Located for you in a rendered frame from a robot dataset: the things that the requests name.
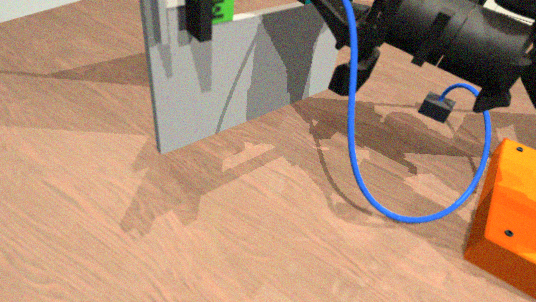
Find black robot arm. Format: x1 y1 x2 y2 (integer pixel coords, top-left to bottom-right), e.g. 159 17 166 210
437 0 536 114

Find blue network cable with white plug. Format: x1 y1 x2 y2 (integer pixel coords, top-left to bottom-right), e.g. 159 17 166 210
342 0 491 223

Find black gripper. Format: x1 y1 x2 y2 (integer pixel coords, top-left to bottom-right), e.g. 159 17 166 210
310 0 476 96

